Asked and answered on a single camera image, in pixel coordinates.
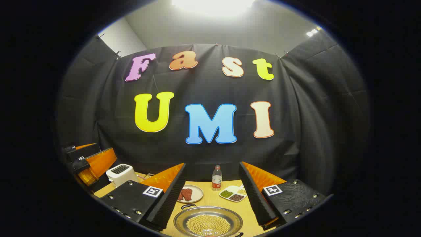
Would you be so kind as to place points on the stainless steel pot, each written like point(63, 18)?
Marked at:
point(182, 220)

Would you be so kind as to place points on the heap of yellow beans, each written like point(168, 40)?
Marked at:
point(242, 191)

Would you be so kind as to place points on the white toaster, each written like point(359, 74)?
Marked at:
point(123, 175)

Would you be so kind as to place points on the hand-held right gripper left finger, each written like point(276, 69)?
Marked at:
point(164, 204)

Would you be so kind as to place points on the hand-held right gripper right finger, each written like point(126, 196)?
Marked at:
point(256, 200)

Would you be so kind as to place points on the pile of soybeans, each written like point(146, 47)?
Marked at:
point(209, 224)

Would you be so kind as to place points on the clear water bottle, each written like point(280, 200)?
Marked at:
point(216, 179)

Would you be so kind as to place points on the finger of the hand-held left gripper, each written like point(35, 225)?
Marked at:
point(98, 163)
point(80, 152)

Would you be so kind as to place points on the round white plate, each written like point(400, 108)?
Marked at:
point(197, 194)

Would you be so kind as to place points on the large ceiling light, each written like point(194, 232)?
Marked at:
point(213, 5)

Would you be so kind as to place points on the small ceiling light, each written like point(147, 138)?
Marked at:
point(311, 32)

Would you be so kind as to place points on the black backdrop cloth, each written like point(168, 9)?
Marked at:
point(210, 85)

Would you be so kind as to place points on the red meat slice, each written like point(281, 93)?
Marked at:
point(187, 194)
point(181, 196)

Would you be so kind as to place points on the white divided dish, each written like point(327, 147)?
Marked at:
point(234, 190)

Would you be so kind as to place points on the heap of green beans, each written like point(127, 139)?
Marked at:
point(226, 194)

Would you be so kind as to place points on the heap of dark beans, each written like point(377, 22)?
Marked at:
point(236, 197)

